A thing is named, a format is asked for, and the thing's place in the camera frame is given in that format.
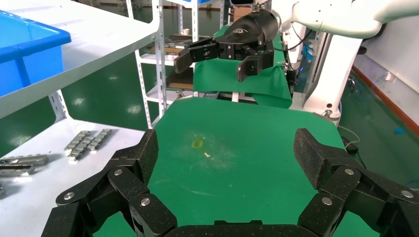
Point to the silver metal rail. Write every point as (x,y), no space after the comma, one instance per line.
(26,160)
(16,170)

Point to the blue plastic bin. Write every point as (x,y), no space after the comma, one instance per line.
(32,59)

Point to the silver binder clip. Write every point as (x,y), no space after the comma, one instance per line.
(184,95)
(327,113)

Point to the white paper cup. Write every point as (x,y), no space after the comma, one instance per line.
(186,31)

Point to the large green tablecloth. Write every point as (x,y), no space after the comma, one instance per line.
(245,170)

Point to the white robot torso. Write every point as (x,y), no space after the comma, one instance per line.
(330,72)

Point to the black power adapter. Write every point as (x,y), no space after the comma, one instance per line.
(350,147)

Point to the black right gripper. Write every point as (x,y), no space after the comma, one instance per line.
(252,29)

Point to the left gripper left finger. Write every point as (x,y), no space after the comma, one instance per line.
(127,186)

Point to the white wall socket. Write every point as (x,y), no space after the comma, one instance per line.
(389,76)

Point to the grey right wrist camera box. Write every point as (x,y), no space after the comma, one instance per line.
(242,2)

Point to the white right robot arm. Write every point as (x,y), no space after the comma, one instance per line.
(327,16)

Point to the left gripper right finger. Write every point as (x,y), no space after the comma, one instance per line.
(343,183)

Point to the white slotted storage rack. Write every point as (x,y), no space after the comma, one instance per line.
(195,19)

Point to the small blue object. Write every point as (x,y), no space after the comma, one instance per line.
(399,131)

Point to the brown wooden board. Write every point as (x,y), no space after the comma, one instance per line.
(181,80)

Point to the small green cloth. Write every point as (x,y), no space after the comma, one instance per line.
(222,78)

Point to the brown cardboard box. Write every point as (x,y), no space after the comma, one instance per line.
(242,13)

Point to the dark parts tray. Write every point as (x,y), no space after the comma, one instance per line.
(180,44)

